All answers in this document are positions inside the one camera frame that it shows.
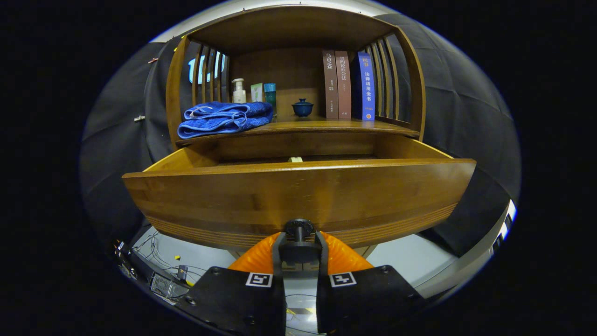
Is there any dark brown book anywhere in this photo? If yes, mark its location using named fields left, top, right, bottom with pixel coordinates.
left=322, top=50, right=339, bottom=120

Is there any brown wooden cabinet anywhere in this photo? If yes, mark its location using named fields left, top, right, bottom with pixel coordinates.
left=166, top=5, right=426, bottom=259

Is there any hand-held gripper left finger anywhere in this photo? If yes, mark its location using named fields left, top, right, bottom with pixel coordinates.
left=180, top=232, right=286, bottom=336

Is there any grey mesh device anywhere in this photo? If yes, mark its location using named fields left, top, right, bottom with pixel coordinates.
left=149, top=272, right=189, bottom=300

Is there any brown wooden drawer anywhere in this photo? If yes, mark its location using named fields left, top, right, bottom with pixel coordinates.
left=122, top=133, right=477, bottom=250

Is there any reddish brown book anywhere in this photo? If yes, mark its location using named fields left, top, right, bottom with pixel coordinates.
left=335, top=50, right=352, bottom=119

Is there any folded blue towel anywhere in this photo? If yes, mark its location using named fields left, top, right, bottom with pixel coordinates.
left=177, top=101, right=274, bottom=140

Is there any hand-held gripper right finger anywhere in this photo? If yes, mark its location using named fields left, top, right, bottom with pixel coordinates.
left=316, top=231, right=427, bottom=334

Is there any wooden countertop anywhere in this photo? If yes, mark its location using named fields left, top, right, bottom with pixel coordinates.
left=176, top=116, right=420, bottom=146

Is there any teal capped clear bottle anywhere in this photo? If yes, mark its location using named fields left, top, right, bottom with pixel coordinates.
left=264, top=83, right=278, bottom=119

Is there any blue book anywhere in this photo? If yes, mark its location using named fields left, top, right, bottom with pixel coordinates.
left=351, top=51, right=376, bottom=121

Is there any dark blue lidded teacup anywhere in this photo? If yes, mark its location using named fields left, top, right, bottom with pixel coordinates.
left=292, top=98, right=314, bottom=118

